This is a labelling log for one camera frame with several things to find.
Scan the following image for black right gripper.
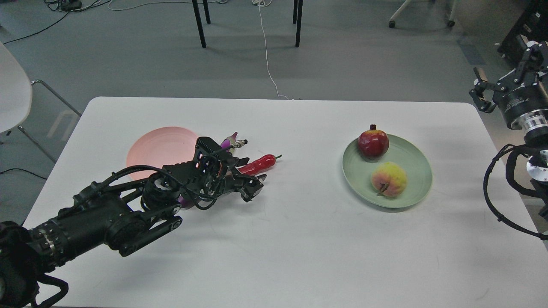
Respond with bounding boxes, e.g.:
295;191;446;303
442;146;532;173
469;35;548;130

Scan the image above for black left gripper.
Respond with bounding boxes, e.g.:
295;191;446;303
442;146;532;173
163;137;268;202

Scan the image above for red chili pepper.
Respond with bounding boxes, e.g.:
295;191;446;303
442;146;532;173
238;154;282;175

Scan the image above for purple eggplant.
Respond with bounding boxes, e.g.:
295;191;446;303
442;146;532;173
178;131;238;210

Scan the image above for red pomegranate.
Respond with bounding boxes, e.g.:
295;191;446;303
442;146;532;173
357;124;390;160

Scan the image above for yellow pink peach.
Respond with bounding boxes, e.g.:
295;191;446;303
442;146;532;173
370;162;408;197

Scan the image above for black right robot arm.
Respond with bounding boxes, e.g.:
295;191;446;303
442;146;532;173
469;35;548;240

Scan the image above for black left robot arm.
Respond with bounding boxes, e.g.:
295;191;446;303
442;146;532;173
1;136;266;308

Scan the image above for black cabinet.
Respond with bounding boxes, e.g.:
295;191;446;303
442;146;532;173
497;0;548;58

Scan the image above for white office chair base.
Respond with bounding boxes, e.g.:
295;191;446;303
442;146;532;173
387;0;460;29

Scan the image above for pink plate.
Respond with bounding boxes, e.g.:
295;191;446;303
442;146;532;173
126;126;198;168

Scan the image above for green plate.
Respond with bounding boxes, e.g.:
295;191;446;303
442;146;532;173
341;134;433;209

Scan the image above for black table legs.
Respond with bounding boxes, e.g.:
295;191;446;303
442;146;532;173
191;0;304;49

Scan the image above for white chair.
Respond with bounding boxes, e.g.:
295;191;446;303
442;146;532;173
0;44;82;163

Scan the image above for white cable on floor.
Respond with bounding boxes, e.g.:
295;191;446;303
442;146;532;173
252;0;296;100

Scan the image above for black cables on floor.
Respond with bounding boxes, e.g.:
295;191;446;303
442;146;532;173
2;0;112;45

